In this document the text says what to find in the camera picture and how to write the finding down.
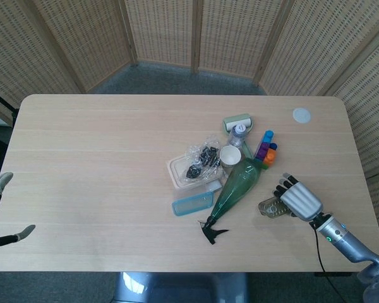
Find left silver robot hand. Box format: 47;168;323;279
0;172;36;256

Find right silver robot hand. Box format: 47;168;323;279
272;172;323;221

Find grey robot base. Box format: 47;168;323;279
113;271;250;303

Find colourful toy building blocks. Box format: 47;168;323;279
254;129;278;170

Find green spray bottle black trigger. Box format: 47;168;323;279
197;157;262;246

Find black metal stand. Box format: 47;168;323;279
0;86;20;124

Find white paper cup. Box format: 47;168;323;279
219;145;242;169

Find small clear bottle white cap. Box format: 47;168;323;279
229;124;250;148

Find clear bag of black pieces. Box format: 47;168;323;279
184;134;228;184

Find pale green lint roller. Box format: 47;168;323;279
221;112;256;160

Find blue container lid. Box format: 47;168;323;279
171;180;224;218

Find beige plastic container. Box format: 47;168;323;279
166;155;209;189

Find woven bamboo folding screen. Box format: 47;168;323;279
0;0;379;181

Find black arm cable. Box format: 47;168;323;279
309;220;334;273

